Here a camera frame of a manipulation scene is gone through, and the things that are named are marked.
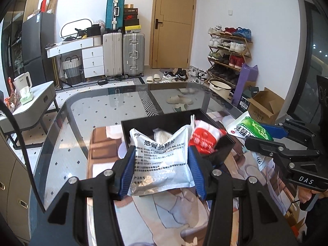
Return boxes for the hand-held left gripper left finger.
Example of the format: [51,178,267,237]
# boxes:
[31,146,137,246]

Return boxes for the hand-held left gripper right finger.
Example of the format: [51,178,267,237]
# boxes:
[188,146,299,246]

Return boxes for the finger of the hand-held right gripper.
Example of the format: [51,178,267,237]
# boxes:
[259,118,317,144]
[245,136,322,165]

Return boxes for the green and white packet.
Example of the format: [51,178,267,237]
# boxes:
[227,111,276,173]

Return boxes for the silver printed packet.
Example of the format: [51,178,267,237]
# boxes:
[129,125,197,198]

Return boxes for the red and white plastic packet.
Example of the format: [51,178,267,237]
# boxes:
[188,114,228,157]

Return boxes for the black cardboard box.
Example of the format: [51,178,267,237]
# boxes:
[120,109,236,167]

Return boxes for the person's right forearm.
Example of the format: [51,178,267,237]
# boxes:
[304,192,328,246]

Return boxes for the person's right hand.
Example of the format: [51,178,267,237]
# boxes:
[298,188,320,211]

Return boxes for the open cardboard box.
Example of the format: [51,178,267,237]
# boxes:
[247,87,285,125]

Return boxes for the purple yoga mat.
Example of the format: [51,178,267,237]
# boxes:
[232,63,258,106]

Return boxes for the white enamel pot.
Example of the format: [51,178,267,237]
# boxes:
[209,80,233,96]

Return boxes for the beige slipper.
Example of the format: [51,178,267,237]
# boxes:
[166,94,196,106]

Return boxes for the wooden shoe rack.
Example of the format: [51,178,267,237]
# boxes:
[206,26,253,88]

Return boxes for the dark glass door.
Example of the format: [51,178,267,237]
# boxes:
[286,0,328,124]

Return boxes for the rows of shoes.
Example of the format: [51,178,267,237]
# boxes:
[207,25,252,82]

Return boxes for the pair of white slippers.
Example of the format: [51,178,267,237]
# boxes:
[146,74,163,84]

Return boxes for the pile of floor shoes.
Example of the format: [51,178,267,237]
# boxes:
[159,65,210,83]

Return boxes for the beige drawer cabinet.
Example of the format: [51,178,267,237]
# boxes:
[0,131,35,239]

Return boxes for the grey white woven basket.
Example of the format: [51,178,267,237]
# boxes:
[61,56,83,86]

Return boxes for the grey side table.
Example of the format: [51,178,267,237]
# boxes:
[0,81,61,149]

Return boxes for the white dresser with drawers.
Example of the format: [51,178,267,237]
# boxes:
[46,36,105,79]

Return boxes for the silver suitcase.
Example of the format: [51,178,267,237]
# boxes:
[122,33,146,77]

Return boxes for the white suitcase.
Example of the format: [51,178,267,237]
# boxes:
[102,32,124,78]

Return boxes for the green wet wipes pack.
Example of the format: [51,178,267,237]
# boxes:
[19,87,35,106]

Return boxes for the orange plastic bag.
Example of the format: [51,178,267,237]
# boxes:
[5,77,21,114]

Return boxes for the white electric kettle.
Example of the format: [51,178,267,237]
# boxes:
[13,72,33,93]

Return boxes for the wooden door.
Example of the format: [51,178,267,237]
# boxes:
[151,0,198,70]

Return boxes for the black bag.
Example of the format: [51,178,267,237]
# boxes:
[86,24,103,37]

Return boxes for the oval mirror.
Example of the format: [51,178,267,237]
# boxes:
[60,18,94,40]

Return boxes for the dark grey fridge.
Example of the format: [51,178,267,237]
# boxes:
[21,12,58,88]

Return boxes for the teal suitcase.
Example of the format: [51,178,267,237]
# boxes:
[106,0,125,33]

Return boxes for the dark glass cabinet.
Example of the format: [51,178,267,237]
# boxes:
[1,5,26,88]

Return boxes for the flat cardboard sheet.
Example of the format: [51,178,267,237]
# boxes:
[47,0,59,15]

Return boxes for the black cable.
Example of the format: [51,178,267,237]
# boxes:
[0,92,47,212]

